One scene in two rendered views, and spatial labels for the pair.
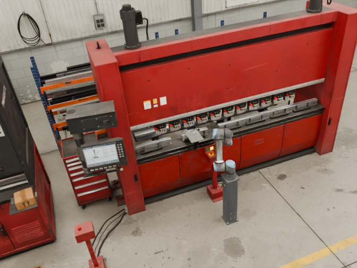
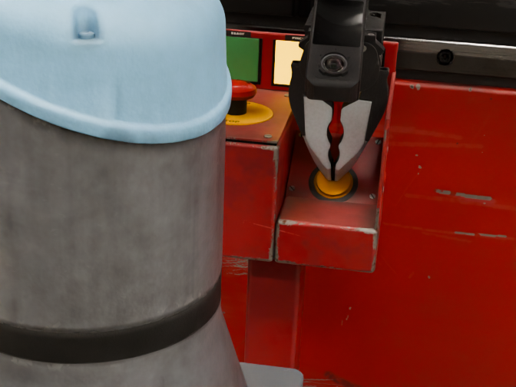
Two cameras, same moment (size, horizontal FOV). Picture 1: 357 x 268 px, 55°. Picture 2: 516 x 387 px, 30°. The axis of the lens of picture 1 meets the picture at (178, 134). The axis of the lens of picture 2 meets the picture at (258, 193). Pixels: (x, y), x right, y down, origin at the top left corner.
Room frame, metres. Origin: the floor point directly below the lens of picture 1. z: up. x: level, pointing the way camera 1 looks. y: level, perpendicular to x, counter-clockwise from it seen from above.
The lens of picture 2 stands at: (2.87, -0.83, 1.07)
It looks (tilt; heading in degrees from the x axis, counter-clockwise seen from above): 23 degrees down; 26
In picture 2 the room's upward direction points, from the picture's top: 2 degrees clockwise
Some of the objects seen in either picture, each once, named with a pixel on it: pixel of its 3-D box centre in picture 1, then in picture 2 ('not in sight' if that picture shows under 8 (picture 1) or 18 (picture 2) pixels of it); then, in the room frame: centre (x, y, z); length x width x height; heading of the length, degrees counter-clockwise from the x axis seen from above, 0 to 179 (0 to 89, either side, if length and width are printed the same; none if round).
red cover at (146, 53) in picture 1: (234, 35); not in sight; (4.12, -0.80, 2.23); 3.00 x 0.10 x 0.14; 107
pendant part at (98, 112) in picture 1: (98, 142); not in sight; (3.11, 0.89, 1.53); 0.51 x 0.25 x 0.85; 99
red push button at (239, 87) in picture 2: not in sight; (235, 100); (3.65, -0.42, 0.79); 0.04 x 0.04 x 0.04
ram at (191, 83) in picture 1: (232, 77); not in sight; (4.13, -0.79, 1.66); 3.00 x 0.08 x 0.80; 107
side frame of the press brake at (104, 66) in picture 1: (117, 132); not in sight; (3.84, 0.81, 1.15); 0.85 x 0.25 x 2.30; 17
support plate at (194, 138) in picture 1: (194, 136); not in sight; (3.81, -0.21, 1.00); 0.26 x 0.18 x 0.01; 17
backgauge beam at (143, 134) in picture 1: (208, 117); not in sight; (4.34, -0.47, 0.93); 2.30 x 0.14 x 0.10; 107
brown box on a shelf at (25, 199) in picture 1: (22, 199); not in sight; (2.82, 1.81, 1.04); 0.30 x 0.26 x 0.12; 108
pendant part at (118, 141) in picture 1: (104, 153); not in sight; (3.03, 0.83, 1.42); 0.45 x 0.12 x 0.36; 99
